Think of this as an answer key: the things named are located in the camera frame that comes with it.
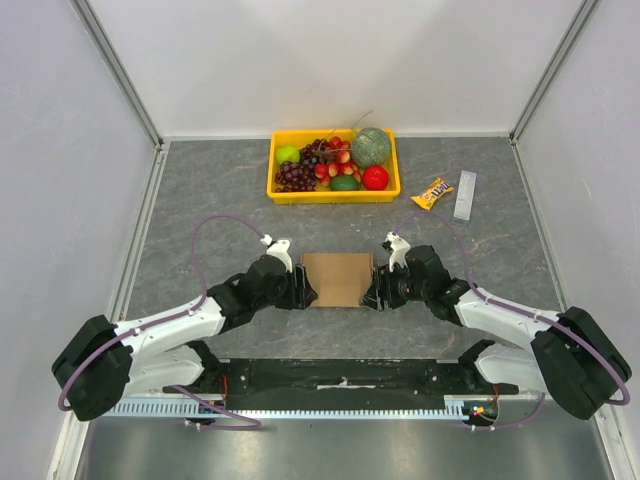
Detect brown cardboard box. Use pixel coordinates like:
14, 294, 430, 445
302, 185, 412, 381
301, 253, 374, 308

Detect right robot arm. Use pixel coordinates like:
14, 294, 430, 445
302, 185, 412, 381
361, 245, 632, 420

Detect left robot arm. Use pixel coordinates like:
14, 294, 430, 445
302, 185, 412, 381
51, 255, 318, 421

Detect yellow candy packet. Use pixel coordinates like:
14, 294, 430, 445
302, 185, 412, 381
410, 177, 454, 211

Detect red tomato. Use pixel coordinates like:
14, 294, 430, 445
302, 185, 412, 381
362, 166, 390, 191

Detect green avocado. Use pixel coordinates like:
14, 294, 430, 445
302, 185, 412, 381
329, 175, 361, 191

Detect purple grape bunch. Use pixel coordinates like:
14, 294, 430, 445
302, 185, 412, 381
273, 139, 323, 193

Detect green netted melon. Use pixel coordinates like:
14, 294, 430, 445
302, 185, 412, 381
351, 127, 392, 168

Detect green apple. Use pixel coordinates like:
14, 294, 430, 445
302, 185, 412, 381
275, 145, 300, 165

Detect yellow plastic tray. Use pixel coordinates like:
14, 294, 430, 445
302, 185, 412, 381
266, 128, 402, 205

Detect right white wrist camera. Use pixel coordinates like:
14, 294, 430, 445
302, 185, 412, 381
382, 231, 411, 272

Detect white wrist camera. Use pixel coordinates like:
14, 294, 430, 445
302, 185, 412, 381
382, 231, 411, 272
260, 234, 293, 273

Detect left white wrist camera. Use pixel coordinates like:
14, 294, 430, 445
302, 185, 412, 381
260, 234, 293, 273

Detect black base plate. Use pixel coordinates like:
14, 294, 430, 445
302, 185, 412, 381
186, 359, 519, 398

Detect slotted cable duct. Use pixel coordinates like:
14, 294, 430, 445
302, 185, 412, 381
104, 397, 469, 421

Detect aluminium front rail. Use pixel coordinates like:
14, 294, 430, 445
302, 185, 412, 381
72, 357, 616, 400

